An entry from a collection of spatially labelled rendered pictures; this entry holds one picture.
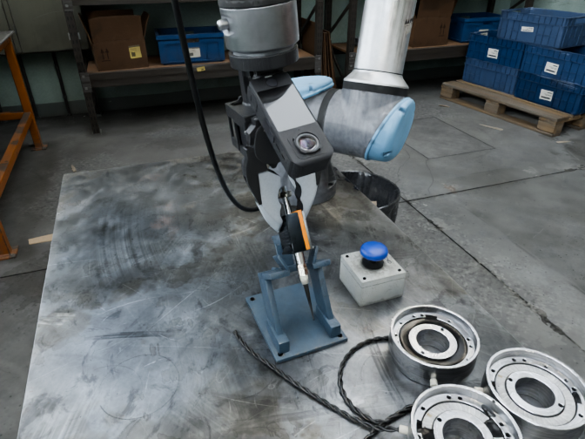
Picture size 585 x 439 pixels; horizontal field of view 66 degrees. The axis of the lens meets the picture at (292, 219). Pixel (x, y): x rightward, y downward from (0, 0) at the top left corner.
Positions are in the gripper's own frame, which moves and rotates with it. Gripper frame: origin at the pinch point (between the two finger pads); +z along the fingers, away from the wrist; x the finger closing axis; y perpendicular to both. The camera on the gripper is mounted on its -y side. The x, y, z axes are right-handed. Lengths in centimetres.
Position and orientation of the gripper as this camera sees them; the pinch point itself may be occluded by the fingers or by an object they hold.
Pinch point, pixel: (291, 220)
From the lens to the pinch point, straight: 55.3
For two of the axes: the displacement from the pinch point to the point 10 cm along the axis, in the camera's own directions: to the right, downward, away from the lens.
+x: -8.9, 3.2, -3.3
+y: -4.5, -4.5, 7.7
